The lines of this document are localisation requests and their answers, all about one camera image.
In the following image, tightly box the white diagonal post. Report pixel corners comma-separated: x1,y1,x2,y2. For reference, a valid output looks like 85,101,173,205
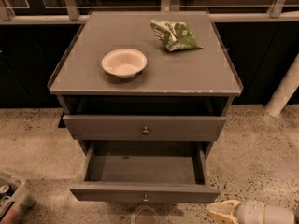
265,53,299,117

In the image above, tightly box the grey drawer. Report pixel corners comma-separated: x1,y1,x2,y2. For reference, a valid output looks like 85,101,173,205
63,115,226,141
70,141,219,203

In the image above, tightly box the green chip bag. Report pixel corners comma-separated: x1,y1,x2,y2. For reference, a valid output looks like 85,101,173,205
150,20,202,52

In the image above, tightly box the metal railing frame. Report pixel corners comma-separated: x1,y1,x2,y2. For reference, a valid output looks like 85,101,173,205
0,0,299,24

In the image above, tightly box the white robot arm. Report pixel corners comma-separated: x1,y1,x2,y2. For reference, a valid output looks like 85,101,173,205
206,200,298,224

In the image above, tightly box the soda can in bin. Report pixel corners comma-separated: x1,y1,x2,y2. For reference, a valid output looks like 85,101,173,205
0,185,10,195

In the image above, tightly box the white paper bowl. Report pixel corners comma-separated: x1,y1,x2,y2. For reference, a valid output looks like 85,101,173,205
101,49,147,78

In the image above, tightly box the clear plastic storage bin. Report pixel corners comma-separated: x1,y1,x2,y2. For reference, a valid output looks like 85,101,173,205
0,169,35,224

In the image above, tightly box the grey top drawer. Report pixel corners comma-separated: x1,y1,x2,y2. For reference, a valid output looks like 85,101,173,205
63,115,226,141

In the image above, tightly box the grey drawer cabinet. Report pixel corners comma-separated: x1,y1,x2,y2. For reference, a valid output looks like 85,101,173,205
47,10,244,161

